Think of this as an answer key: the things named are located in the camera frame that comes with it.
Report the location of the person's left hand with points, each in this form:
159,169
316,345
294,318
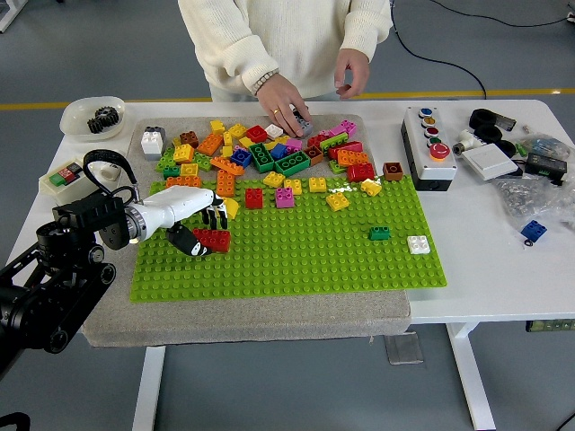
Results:
357,72

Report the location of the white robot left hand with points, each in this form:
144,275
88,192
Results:
184,202

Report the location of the person's right hand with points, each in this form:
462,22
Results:
285,103

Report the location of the light grey studded brick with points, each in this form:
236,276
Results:
306,128

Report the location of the yellow arched brick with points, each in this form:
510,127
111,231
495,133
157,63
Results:
232,207

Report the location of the red two-by-four brick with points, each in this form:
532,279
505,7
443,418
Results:
219,240

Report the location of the person's left forearm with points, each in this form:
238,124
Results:
368,31

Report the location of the person's right forearm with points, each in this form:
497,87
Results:
238,63

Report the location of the orange two-by-four brick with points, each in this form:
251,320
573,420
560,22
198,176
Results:
210,143
225,182
182,181
352,158

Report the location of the white square brick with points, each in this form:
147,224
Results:
271,132
418,245

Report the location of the yellow square brick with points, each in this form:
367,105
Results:
337,201
273,179
371,187
317,185
183,153
293,186
189,169

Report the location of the small dark green brick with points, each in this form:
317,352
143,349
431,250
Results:
171,172
379,233

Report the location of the red square brick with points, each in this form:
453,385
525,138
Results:
256,133
318,140
254,198

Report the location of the pink brick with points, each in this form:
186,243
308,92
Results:
334,132
294,144

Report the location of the blue square brick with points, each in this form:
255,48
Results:
278,151
241,158
533,229

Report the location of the small yellow brick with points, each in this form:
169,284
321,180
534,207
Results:
228,138
217,126
245,143
237,131

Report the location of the orange long curved brick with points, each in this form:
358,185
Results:
227,165

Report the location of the brown hollow brick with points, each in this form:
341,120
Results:
313,155

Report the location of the lime green long brick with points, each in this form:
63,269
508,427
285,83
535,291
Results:
334,141

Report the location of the brown square brick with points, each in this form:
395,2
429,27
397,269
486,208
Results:
392,171
189,139

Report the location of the white and grey brick stack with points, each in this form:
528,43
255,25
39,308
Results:
152,143

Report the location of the green hollow brick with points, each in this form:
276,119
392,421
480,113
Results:
265,167
294,170

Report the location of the long red sloped brick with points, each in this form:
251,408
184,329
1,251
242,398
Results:
346,150

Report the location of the glossy red brick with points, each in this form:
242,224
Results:
360,173

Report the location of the green studded baseplate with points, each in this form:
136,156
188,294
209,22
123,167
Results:
314,269

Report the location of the person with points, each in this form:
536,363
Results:
292,36

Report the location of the white printed tube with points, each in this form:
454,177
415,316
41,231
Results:
108,172

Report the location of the black metal gears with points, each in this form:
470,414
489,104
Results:
103,120

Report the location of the white pushbutton control box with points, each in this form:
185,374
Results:
433,169

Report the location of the black rubber tire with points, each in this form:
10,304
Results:
478,134
513,148
472,119

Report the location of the white cylinder metal tip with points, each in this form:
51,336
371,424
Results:
467,143

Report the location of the grey-brown fabric mat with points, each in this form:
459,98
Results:
251,321

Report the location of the white plastic bowl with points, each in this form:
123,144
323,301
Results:
74,119

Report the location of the small clear-lidded black box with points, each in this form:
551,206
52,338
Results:
506,122

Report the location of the green plastic connector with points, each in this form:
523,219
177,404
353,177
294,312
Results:
521,149

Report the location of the white table leg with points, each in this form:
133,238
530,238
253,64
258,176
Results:
148,390
474,386

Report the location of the clear bag blue parts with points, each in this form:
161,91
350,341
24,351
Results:
545,144

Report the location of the clear bag of screws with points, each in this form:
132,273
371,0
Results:
521,197

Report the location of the black power adapter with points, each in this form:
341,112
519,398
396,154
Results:
545,165

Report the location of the grey metal floor plate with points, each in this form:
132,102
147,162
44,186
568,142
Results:
404,350

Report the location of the white red-green switch box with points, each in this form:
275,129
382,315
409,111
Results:
67,190

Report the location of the white flat wall switch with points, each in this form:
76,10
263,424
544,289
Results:
489,162

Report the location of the white furniture frame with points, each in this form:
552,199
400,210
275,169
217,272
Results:
9,18

